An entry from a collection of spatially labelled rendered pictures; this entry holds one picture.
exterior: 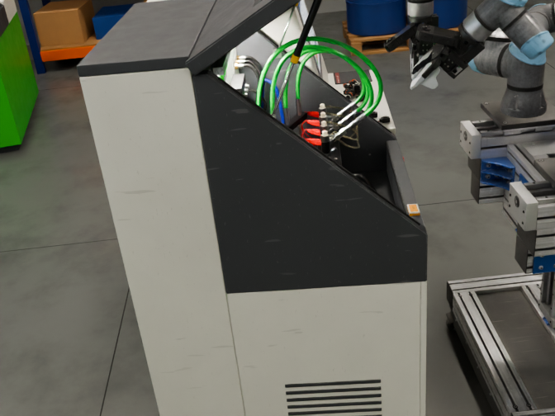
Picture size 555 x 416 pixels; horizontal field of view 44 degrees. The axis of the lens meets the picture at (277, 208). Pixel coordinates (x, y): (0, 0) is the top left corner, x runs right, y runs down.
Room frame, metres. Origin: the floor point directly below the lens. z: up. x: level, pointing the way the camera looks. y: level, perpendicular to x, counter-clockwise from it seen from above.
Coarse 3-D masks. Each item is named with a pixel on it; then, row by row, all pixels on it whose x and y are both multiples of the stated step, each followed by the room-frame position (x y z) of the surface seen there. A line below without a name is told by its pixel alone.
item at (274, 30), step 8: (296, 8) 2.46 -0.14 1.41; (280, 16) 2.34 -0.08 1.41; (288, 16) 2.34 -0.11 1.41; (296, 16) 2.35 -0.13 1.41; (272, 24) 2.35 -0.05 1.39; (280, 24) 2.34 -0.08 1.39; (296, 24) 2.34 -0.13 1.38; (264, 32) 2.35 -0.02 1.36; (272, 32) 2.35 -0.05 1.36; (280, 32) 2.34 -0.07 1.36; (288, 32) 2.34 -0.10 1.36; (296, 32) 2.34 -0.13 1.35; (280, 40) 2.34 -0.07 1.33; (288, 40) 2.34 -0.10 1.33; (288, 48) 2.34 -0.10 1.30; (304, 56) 2.34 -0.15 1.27; (312, 56) 2.46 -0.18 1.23; (320, 56) 2.92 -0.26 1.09; (312, 64) 2.34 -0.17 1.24; (328, 80) 2.90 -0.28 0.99
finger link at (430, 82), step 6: (426, 66) 1.78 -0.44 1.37; (420, 72) 1.79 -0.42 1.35; (432, 72) 1.77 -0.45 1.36; (438, 72) 1.77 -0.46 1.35; (420, 78) 1.77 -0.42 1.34; (426, 78) 1.78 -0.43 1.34; (432, 78) 1.77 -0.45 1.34; (414, 84) 1.78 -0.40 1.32; (426, 84) 1.78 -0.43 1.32; (432, 84) 1.77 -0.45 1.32
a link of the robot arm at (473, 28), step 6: (468, 18) 1.74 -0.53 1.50; (474, 18) 1.73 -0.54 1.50; (462, 24) 1.76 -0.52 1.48; (468, 24) 1.73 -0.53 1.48; (474, 24) 1.72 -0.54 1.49; (480, 24) 1.71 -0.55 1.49; (468, 30) 1.73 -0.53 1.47; (474, 30) 1.72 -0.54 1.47; (480, 30) 1.71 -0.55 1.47; (486, 30) 1.71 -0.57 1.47; (474, 36) 1.72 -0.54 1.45; (480, 36) 1.72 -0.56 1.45; (486, 36) 1.73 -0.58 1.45
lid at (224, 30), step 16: (224, 0) 2.19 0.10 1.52; (240, 0) 1.95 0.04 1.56; (256, 0) 1.82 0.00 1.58; (272, 0) 1.63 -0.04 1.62; (288, 0) 1.62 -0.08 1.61; (224, 16) 1.90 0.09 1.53; (240, 16) 1.72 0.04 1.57; (256, 16) 1.63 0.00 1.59; (272, 16) 1.62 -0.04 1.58; (208, 32) 1.82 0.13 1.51; (224, 32) 1.66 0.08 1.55; (240, 32) 1.63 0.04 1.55; (208, 48) 1.64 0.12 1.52; (224, 48) 1.63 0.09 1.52; (192, 64) 1.64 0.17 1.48; (208, 64) 1.64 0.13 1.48
